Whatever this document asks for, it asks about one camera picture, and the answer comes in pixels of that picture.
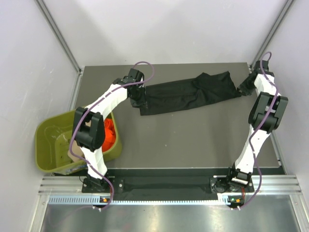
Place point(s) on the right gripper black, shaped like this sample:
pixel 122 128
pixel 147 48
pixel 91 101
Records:
pixel 244 90

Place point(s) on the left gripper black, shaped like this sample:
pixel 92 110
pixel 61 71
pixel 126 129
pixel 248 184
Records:
pixel 142 101

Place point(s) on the black t shirt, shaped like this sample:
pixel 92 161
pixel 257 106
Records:
pixel 188 94

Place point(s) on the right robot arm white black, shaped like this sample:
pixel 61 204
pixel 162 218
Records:
pixel 264 117

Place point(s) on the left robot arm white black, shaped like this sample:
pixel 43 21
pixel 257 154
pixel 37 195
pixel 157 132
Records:
pixel 88 133

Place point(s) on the orange t shirt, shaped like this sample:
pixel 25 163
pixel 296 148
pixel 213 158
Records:
pixel 110 135

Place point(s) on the beige t shirt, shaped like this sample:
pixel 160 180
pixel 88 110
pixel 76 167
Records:
pixel 77 151

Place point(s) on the olive green plastic bin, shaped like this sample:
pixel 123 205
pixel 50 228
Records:
pixel 52 140

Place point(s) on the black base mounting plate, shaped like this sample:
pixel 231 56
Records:
pixel 205 180

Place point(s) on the right aluminium corner post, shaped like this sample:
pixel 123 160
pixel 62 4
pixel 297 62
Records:
pixel 273 29

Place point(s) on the aluminium corner post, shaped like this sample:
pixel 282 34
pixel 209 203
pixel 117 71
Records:
pixel 273 29
pixel 56 31

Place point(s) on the aluminium frame rail front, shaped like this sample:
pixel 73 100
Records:
pixel 270 185

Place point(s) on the grey slotted cable duct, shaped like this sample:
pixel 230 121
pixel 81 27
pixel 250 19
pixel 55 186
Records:
pixel 101 200

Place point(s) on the left aluminium corner post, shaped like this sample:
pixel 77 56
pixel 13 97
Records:
pixel 56 31

